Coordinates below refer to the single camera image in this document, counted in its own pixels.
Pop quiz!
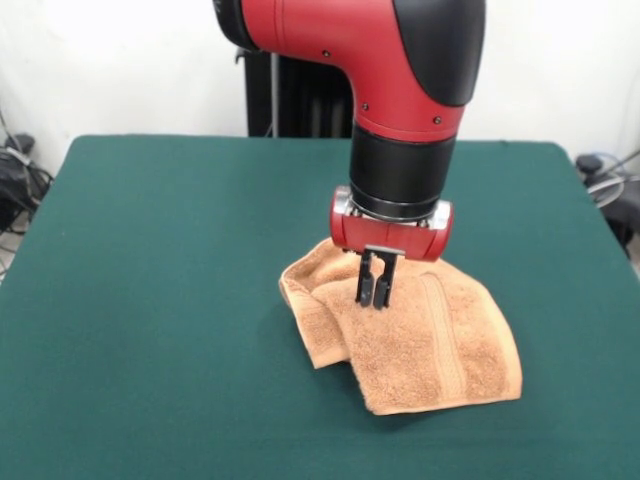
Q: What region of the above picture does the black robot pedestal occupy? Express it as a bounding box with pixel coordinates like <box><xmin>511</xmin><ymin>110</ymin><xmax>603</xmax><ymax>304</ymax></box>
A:
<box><xmin>232</xmin><ymin>47</ymin><xmax>357</xmax><ymax>139</ymax></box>

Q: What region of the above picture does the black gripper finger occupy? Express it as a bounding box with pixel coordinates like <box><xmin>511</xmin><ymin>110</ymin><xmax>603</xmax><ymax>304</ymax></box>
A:
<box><xmin>354</xmin><ymin>248</ymin><xmax>377</xmax><ymax>307</ymax></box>
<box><xmin>372</xmin><ymin>254</ymin><xmax>402</xmax><ymax>311</ymax></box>

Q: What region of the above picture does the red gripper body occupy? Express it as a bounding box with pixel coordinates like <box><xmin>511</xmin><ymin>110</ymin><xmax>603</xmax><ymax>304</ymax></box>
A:
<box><xmin>328</xmin><ymin>205</ymin><xmax>455</xmax><ymax>262</ymax></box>

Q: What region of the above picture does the dark green table cloth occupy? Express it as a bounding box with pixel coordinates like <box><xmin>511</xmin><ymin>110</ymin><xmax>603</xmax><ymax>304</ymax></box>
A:
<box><xmin>0</xmin><ymin>133</ymin><xmax>640</xmax><ymax>480</ymax></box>

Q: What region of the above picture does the orange terry towel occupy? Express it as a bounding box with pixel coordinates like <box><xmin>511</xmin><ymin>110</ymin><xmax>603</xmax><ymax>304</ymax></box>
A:
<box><xmin>278</xmin><ymin>237</ymin><xmax>525</xmax><ymax>416</ymax></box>

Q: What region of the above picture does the black stand base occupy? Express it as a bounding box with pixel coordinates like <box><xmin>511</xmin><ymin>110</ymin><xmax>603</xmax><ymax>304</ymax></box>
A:
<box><xmin>574</xmin><ymin>149</ymin><xmax>640</xmax><ymax>246</ymax></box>
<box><xmin>0</xmin><ymin>132</ymin><xmax>54</xmax><ymax>234</ymax></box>

